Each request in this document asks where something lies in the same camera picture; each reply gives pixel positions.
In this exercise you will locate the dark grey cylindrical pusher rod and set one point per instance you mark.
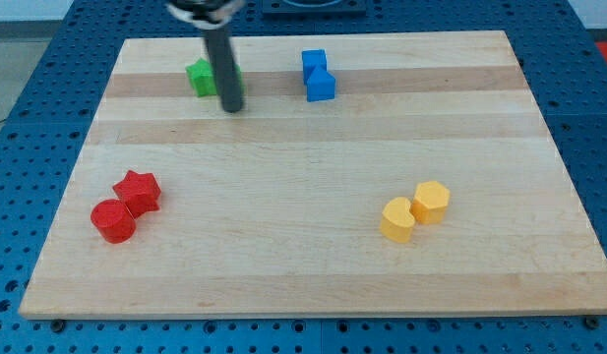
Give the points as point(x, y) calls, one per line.
point(226, 78)

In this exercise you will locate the red cylinder block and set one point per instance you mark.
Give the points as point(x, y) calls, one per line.
point(113, 221)

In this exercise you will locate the yellow heart block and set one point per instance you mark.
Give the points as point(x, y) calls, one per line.
point(397, 221)

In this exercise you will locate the red star block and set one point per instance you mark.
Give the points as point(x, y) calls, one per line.
point(139, 192)

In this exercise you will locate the yellow hexagon block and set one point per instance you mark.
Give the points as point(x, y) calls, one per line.
point(430, 202)

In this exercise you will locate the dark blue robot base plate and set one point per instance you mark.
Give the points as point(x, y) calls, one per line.
point(313, 7)

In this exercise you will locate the blue triangular block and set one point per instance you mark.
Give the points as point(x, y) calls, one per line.
point(320, 85)

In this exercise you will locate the blue cube block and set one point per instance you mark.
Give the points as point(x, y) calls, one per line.
point(311, 60)

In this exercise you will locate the green star block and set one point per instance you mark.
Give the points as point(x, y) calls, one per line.
point(201, 78)

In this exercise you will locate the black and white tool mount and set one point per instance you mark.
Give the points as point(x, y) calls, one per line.
point(204, 12)

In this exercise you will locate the light wooden board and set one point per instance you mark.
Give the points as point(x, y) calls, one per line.
point(274, 211)

